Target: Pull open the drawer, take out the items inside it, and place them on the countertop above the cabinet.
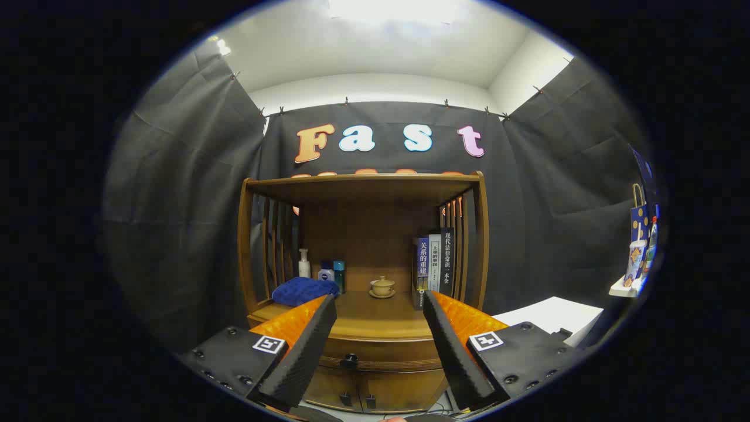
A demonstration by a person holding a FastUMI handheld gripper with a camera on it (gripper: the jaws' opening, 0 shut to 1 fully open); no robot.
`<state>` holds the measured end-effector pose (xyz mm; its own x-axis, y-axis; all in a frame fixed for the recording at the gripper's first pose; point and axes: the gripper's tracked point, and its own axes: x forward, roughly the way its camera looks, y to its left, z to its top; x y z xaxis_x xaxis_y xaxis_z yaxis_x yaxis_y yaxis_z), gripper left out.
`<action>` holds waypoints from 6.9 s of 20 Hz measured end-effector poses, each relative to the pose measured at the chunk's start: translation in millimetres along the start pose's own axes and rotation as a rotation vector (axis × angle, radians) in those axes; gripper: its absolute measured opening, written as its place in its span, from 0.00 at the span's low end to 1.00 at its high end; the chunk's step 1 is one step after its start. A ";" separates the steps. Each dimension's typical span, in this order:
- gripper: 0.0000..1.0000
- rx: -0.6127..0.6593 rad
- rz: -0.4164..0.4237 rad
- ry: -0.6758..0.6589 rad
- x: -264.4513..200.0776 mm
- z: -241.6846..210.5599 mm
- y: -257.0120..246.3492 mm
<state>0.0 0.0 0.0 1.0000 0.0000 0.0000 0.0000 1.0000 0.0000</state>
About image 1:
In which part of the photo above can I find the patterned paper cup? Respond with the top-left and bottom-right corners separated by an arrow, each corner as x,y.
624,239 -> 647,288

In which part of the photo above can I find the white cabinet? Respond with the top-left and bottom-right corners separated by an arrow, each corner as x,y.
491,296 -> 604,348

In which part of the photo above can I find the wooden drawer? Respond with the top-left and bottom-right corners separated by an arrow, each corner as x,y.
316,335 -> 447,373

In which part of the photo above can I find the white shelf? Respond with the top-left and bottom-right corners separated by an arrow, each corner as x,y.
608,275 -> 645,298

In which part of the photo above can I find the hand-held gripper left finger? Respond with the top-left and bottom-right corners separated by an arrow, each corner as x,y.
179,293 -> 338,411

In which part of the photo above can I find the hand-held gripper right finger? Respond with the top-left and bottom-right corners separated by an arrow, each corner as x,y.
422,290 -> 587,412

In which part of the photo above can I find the black spine book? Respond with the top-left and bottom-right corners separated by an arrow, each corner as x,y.
439,227 -> 455,297

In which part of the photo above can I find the folded blue towel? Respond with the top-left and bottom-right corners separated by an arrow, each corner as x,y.
271,277 -> 340,308

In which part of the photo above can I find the wooden cabinet door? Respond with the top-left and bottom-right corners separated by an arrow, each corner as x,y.
359,369 -> 449,414
305,366 -> 359,411

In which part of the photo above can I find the wooden countertop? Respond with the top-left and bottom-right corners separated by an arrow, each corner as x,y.
249,291 -> 469,342

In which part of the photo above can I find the blue paper gift bag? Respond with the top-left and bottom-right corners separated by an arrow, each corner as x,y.
630,183 -> 651,244

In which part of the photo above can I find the pale spine book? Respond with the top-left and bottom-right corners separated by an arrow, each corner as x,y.
428,234 -> 442,292

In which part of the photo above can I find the wooden cabinet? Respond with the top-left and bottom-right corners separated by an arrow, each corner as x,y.
237,171 -> 490,414

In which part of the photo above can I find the beige lidded teacup with saucer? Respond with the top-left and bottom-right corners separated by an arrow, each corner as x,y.
369,276 -> 397,300

